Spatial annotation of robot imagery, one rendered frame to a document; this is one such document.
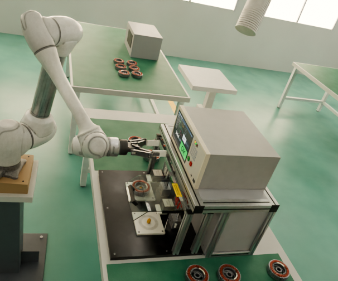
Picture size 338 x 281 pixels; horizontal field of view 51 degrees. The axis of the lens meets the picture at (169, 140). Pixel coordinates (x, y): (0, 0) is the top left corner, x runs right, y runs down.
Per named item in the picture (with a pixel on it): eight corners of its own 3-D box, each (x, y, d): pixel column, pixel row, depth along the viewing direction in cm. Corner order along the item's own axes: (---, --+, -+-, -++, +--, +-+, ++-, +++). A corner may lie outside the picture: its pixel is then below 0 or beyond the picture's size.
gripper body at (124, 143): (116, 150, 171) (135, 151, 173) (119, 158, 163) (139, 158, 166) (117, 136, 168) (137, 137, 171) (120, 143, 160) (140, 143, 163)
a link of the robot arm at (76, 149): (104, 158, 169) (107, 158, 156) (70, 157, 164) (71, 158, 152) (105, 135, 169) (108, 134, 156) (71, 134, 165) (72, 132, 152)
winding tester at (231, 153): (193, 189, 164) (206, 154, 153) (170, 136, 198) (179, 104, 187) (265, 189, 177) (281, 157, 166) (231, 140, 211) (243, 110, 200)
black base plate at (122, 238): (110, 260, 165) (110, 257, 164) (97, 172, 215) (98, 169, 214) (202, 255, 180) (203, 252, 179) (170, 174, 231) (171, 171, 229)
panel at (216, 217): (203, 253, 178) (221, 211, 163) (170, 170, 230) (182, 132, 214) (205, 253, 179) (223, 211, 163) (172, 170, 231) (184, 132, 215)
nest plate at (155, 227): (136, 235, 178) (136, 233, 178) (131, 213, 190) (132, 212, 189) (164, 234, 183) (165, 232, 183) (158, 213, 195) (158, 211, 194)
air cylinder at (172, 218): (170, 228, 188) (173, 221, 185) (167, 218, 193) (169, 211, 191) (179, 228, 189) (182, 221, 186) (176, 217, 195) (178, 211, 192)
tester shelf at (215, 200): (192, 213, 157) (195, 206, 155) (158, 129, 210) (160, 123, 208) (276, 212, 172) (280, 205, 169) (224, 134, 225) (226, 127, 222)
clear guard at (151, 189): (133, 221, 154) (135, 211, 151) (125, 184, 173) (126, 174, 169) (201, 219, 165) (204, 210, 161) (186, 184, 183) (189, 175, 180)
